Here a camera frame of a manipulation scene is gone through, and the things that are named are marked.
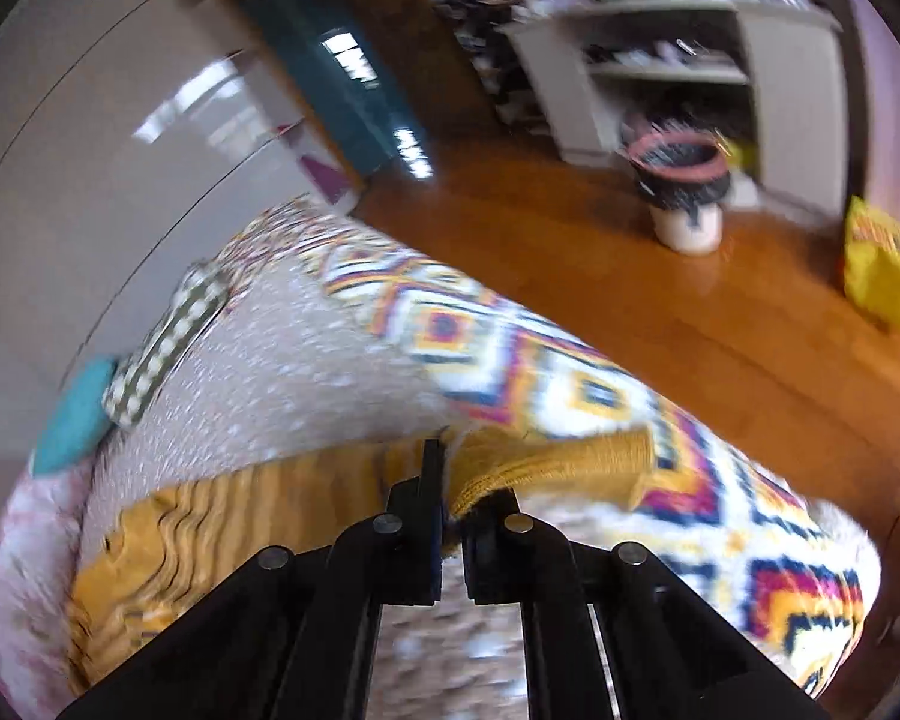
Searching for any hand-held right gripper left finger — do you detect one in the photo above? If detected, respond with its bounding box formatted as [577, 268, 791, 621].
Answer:
[58, 438, 449, 720]

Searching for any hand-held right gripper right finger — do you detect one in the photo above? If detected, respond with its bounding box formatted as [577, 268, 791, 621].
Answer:
[461, 487, 833, 720]

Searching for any mustard yellow knit sweater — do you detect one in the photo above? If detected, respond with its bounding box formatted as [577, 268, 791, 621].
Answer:
[67, 426, 668, 691]

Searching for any pile of colourful clothes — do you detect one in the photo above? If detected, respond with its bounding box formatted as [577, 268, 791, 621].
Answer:
[431, 0, 593, 137]

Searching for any patterned diamond print blanket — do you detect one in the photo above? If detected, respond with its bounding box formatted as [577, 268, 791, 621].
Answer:
[221, 195, 882, 698]

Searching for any speckled beige bed sheet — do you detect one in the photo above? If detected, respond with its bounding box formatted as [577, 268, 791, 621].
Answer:
[79, 259, 541, 720]

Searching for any green checkered pillow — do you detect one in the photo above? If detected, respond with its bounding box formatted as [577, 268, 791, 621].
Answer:
[102, 267, 230, 428]

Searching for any teal pillow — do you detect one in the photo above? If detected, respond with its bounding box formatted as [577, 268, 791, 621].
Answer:
[31, 356, 118, 477]

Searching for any white bucket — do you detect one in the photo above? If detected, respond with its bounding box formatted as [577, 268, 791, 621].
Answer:
[651, 204, 722, 254]

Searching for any pink floral pillow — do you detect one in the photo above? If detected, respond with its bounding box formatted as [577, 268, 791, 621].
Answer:
[0, 457, 95, 717]

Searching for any teal door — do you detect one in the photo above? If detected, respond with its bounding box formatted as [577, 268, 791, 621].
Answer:
[238, 0, 437, 182]

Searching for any yellow snack bag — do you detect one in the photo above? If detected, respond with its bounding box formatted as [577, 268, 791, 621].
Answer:
[840, 196, 900, 337]

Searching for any white shelf unit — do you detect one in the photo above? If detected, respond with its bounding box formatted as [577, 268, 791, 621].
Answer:
[499, 0, 850, 220]

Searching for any white wardrobe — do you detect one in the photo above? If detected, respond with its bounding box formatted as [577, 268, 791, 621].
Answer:
[0, 0, 361, 458]

